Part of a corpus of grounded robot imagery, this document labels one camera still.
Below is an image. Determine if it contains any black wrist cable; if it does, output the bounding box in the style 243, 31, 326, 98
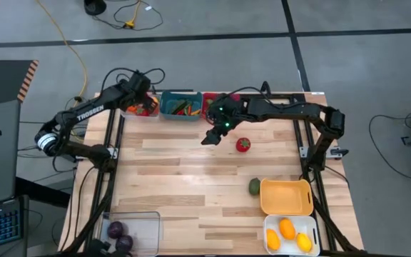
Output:
100, 66, 166, 94
223, 85, 276, 106

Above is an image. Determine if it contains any yellow lemon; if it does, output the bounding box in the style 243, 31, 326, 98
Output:
295, 232, 313, 253

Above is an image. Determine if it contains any small clear plastic bin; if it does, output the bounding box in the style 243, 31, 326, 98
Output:
121, 94, 162, 123

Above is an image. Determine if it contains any green avocado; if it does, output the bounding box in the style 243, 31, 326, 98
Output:
248, 177, 262, 196

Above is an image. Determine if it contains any black round stand base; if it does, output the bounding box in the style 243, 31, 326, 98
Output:
83, 0, 107, 16

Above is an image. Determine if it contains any large clear plastic bin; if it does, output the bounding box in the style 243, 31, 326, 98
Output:
91, 211, 164, 257

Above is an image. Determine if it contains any black floor cable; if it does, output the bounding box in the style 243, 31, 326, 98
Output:
91, 0, 164, 31
368, 113, 411, 180

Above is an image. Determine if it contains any teal plastic basket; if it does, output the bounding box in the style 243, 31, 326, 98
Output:
159, 90, 203, 122

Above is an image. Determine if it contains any red tomato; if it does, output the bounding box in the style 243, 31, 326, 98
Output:
235, 137, 252, 153

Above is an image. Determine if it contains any yellow plastic basket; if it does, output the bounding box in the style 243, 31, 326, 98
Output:
259, 178, 315, 217

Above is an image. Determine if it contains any red plastic basket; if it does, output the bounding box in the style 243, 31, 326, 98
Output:
202, 92, 242, 121

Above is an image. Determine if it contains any white plastic basket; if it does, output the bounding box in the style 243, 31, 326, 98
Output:
263, 214, 322, 257

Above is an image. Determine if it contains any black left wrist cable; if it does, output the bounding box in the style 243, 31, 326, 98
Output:
100, 66, 166, 94

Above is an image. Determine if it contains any large hazard striped mat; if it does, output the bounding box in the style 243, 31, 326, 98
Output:
0, 59, 39, 109

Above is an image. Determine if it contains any large dark green cucumber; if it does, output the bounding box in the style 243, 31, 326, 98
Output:
171, 99, 188, 115

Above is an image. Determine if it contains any yellow cable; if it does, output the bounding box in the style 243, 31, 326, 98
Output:
35, 0, 88, 124

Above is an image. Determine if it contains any black rounded object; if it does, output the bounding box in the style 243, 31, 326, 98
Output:
85, 238, 136, 257

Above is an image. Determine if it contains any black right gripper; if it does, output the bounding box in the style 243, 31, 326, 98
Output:
201, 119, 233, 146

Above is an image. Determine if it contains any orange mango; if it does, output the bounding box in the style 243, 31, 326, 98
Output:
278, 218, 296, 241

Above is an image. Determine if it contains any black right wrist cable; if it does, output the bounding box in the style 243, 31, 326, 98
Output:
223, 85, 276, 106

